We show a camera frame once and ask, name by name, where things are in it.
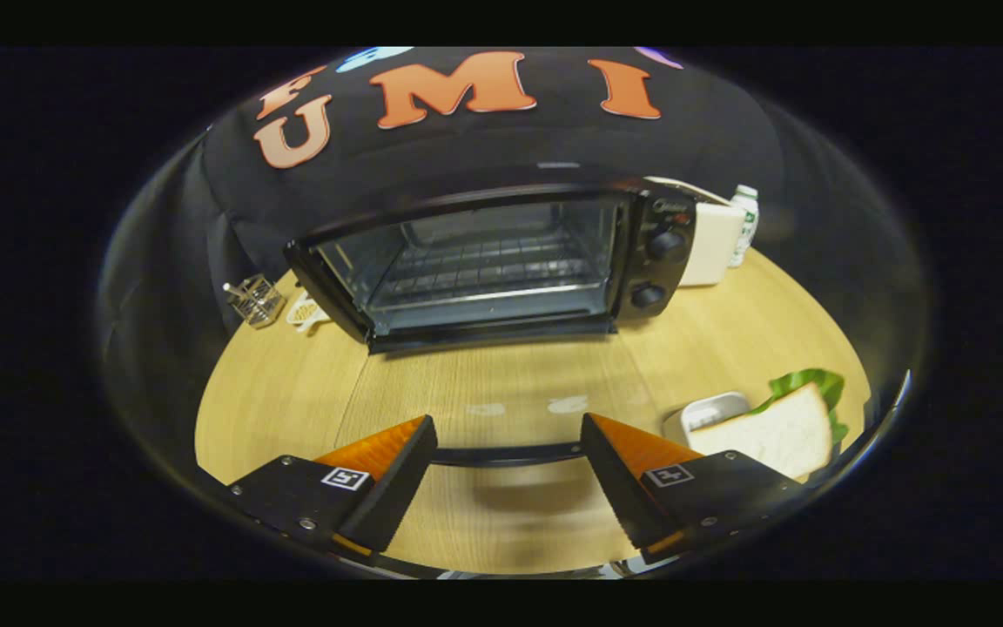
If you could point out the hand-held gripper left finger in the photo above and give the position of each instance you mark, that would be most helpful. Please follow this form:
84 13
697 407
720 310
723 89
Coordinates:
393 496

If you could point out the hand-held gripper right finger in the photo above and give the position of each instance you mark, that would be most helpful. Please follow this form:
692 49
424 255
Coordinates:
623 492

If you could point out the lettuce bread sandwich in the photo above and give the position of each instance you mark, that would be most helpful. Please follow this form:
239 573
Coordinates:
780 431

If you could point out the black toaster oven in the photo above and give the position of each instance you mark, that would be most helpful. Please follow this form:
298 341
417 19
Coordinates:
667 248

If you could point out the white pop-up toaster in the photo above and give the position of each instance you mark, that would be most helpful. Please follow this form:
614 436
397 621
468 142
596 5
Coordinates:
710 248

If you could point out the white rectangular plate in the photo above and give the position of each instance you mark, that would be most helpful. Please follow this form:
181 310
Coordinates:
710 409

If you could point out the white bottle green label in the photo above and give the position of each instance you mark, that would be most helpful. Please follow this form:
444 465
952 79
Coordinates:
747 222

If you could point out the black backdrop cloth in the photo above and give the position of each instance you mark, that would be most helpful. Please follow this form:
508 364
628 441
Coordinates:
484 148

